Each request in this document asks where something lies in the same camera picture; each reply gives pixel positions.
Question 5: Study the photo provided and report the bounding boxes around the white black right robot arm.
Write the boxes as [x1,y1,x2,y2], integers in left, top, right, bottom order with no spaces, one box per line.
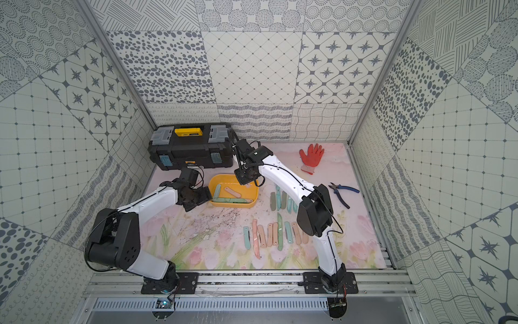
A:
[228,130,347,292]

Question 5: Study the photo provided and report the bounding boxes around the yellow plastic storage tray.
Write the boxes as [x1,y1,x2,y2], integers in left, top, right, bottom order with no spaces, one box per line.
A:
[209,174,259,209]

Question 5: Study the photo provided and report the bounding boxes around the teal lettered fruit knife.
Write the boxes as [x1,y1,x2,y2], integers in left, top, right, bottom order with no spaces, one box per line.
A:
[275,185,282,210]

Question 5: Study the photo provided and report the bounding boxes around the sage green fruit knife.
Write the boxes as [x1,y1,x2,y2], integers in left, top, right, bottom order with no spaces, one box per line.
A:
[270,193,277,211]

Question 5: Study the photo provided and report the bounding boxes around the teal folding fruit knife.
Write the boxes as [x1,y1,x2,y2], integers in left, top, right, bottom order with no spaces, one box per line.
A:
[284,221,294,244]

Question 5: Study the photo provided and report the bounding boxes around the red work glove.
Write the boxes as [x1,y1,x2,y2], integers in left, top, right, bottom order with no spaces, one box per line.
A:
[299,143,325,175]

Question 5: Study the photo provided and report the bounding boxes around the mint folding knife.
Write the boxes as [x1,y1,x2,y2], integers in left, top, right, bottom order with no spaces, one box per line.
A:
[243,226,252,250]

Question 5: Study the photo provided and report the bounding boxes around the black Deli toolbox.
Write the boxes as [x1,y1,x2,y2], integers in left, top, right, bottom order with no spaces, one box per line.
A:
[148,122,233,171]

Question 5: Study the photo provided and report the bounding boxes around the aluminium front rail frame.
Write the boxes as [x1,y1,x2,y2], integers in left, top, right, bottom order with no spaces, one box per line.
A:
[72,266,424,323]

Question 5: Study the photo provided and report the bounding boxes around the teal curved handle knife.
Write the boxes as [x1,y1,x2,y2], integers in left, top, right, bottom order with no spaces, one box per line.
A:
[286,197,293,213]

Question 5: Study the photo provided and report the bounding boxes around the long coral fruit knife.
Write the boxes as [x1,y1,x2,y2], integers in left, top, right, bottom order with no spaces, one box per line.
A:
[252,219,261,259]

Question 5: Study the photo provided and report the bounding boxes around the light green knife handle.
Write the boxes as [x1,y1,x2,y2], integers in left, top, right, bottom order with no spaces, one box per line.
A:
[212,197,254,204]

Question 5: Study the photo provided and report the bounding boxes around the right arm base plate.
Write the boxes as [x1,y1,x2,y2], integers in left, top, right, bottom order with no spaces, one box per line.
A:
[298,271,359,294]

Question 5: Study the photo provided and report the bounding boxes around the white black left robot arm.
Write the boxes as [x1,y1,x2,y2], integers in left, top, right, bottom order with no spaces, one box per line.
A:
[84,167,212,291]

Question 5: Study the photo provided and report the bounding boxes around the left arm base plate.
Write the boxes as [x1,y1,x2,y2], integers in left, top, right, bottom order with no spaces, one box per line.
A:
[141,272,200,295]

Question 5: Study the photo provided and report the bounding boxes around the green folding fruit knife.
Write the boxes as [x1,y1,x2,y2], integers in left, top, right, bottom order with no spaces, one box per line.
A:
[277,213,283,251]

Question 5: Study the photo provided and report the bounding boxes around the pink folding fruit knife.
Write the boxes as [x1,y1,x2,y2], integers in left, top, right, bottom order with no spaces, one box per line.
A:
[257,225,267,248]

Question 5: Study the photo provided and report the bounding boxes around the blue handled pliers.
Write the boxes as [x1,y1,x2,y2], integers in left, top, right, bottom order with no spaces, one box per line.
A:
[328,181,361,210]

